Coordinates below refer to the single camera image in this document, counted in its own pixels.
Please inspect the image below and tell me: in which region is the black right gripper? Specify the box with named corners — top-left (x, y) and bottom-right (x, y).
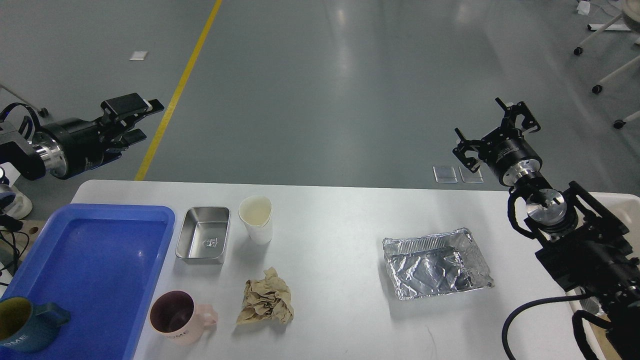
top-left (452, 97), bottom-right (543, 187)

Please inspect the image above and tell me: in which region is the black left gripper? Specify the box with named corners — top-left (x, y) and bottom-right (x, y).
top-left (32, 93), bottom-right (165, 180)

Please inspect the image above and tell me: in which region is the stainless steel rectangular tin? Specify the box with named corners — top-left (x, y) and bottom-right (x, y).
top-left (174, 206), bottom-right (230, 265)

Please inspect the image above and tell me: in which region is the pink ceramic mug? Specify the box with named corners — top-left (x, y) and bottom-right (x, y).
top-left (149, 290), bottom-right (218, 346)

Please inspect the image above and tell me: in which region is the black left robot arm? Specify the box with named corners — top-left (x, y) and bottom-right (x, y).
top-left (0, 93), bottom-right (165, 181)

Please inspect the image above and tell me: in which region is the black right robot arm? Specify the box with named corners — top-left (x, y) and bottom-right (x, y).
top-left (452, 98), bottom-right (640, 360)

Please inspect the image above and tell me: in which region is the clear floor plate right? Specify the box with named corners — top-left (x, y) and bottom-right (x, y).
top-left (458, 166), bottom-right (485, 183)

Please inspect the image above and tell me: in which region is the clear floor plate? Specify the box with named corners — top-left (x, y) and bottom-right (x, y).
top-left (432, 165), bottom-right (458, 184)
top-left (458, 166), bottom-right (485, 183)

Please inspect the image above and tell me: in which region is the clear floor plate left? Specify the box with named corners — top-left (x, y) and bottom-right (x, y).
top-left (432, 165), bottom-right (458, 184)

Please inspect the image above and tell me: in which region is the white paper on floor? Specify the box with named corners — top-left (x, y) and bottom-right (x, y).
top-left (129, 50), bottom-right (149, 61)

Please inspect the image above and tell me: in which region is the rolling stand leg left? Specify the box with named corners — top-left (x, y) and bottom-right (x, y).
top-left (0, 82), bottom-right (50, 117)

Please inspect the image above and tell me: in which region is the aluminium foil tray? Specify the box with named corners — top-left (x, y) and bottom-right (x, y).
top-left (381, 227), bottom-right (495, 301)

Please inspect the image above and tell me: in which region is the blue plastic tray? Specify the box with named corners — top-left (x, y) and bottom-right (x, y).
top-left (1, 203), bottom-right (175, 360)

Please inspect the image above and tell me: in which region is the white paper cup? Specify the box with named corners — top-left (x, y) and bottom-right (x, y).
top-left (238, 194), bottom-right (274, 245)

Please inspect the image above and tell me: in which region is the white rolling chair base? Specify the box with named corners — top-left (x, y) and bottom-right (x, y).
top-left (573, 0), bottom-right (640, 130)

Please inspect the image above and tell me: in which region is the beige waste bin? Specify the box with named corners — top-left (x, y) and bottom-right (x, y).
top-left (569, 193), bottom-right (640, 360)

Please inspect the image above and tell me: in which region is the dark teal mug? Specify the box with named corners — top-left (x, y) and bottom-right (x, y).
top-left (0, 296), bottom-right (71, 353)

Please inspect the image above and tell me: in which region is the crumpled brown paper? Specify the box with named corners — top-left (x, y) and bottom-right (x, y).
top-left (235, 267), bottom-right (295, 325)

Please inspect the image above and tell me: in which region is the black cables left edge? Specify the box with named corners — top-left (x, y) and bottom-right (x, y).
top-left (0, 215), bottom-right (26, 286)

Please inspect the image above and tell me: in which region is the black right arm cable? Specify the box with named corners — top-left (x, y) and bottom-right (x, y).
top-left (501, 292), bottom-right (596, 360)

